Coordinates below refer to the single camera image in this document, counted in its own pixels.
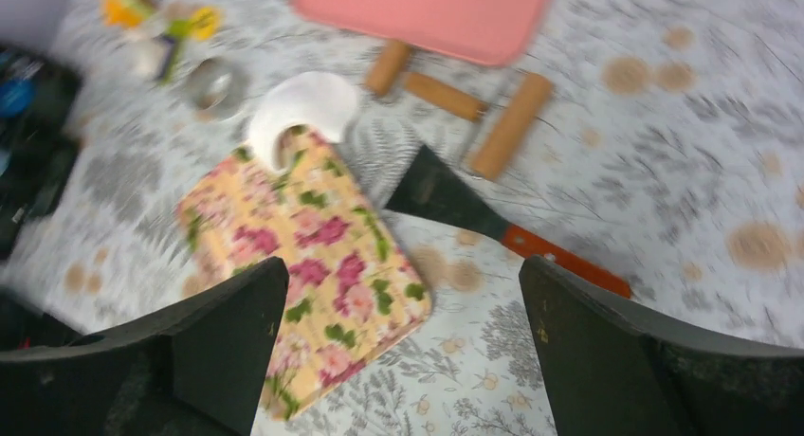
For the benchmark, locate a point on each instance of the floral cutting board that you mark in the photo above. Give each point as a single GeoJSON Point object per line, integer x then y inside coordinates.
{"type": "Point", "coordinates": [352, 292]}

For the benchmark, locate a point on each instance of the metal scraper red handle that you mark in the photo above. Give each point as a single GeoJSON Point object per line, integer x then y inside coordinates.
{"type": "Point", "coordinates": [431, 190]}

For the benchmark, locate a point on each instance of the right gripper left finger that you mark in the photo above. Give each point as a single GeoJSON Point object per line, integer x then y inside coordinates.
{"type": "Point", "coordinates": [196, 367]}

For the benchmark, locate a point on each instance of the white dough ball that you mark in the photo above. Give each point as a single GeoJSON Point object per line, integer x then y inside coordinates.
{"type": "Point", "coordinates": [325, 101]}

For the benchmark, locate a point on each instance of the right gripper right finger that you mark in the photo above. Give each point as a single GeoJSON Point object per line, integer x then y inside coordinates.
{"type": "Point", "coordinates": [612, 366]}

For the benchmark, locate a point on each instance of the orange green toy block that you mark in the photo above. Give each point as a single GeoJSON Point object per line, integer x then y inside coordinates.
{"type": "Point", "coordinates": [127, 13]}

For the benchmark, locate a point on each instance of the pink plastic tray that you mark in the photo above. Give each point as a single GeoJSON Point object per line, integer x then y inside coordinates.
{"type": "Point", "coordinates": [485, 32]}

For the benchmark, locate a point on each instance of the wooden double-ended roller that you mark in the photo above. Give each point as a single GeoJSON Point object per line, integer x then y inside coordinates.
{"type": "Point", "coordinates": [506, 136]}

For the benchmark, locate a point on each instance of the yellow round token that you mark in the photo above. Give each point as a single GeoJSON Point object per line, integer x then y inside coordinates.
{"type": "Point", "coordinates": [205, 22]}

